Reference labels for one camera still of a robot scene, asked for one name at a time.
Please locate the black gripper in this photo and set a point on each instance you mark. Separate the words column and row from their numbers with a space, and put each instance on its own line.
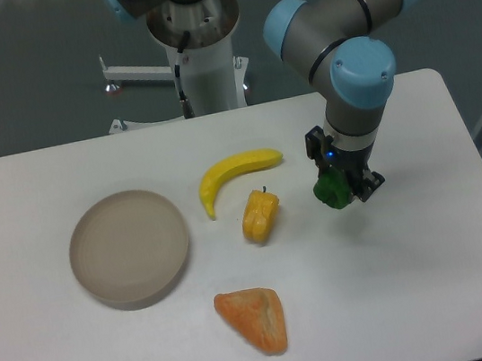
column 354, row 164

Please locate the green pepper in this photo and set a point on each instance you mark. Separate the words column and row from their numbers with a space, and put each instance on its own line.
column 332, row 189

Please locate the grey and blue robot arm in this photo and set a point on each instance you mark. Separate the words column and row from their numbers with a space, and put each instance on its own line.
column 328, row 44

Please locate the yellow bell pepper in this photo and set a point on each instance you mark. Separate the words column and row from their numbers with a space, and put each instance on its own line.
column 260, row 215

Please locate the beige round plate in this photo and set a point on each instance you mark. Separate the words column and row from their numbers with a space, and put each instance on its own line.
column 130, row 249

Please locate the yellow banana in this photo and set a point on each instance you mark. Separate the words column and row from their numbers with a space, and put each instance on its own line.
column 231, row 167

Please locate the orange triangular bread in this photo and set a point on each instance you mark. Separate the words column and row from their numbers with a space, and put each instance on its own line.
column 258, row 315

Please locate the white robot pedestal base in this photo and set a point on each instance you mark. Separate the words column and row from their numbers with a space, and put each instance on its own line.
column 197, row 40

